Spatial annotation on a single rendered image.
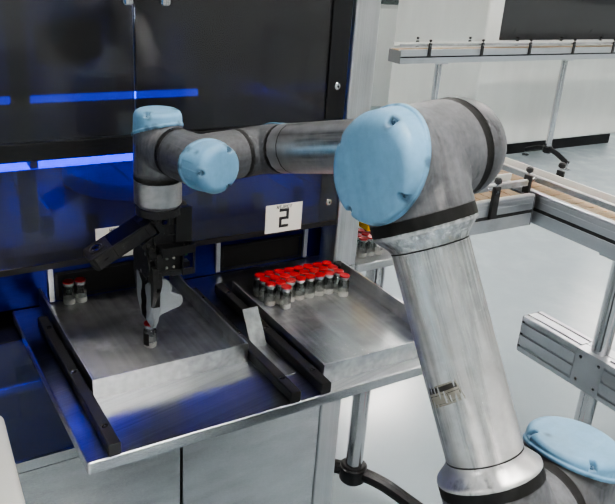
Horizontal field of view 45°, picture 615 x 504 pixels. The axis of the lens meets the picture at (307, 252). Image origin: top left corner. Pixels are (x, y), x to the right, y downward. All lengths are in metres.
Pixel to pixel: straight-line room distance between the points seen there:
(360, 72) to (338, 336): 0.53
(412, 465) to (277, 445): 0.82
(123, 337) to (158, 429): 0.27
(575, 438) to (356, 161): 0.43
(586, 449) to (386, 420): 1.80
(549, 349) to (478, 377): 1.49
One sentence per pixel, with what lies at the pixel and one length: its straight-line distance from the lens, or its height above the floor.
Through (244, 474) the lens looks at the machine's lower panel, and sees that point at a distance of 1.78.
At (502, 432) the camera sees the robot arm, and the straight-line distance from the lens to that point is 0.81.
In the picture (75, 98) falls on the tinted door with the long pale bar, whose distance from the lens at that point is 1.28.
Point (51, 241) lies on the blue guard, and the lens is 1.33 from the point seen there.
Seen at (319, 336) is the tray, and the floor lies 0.88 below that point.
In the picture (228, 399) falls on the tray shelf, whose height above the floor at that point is 0.88.
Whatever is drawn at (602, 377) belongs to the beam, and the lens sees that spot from 2.18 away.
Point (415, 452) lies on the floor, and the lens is 2.57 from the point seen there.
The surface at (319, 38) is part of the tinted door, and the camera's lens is 1.45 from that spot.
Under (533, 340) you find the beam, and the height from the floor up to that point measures 0.49.
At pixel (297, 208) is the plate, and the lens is 1.50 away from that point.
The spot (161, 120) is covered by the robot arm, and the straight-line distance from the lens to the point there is 1.12.
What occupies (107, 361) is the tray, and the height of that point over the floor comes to 0.88.
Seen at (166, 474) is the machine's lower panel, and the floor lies 0.47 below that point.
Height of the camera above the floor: 1.53
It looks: 23 degrees down
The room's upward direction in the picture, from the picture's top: 4 degrees clockwise
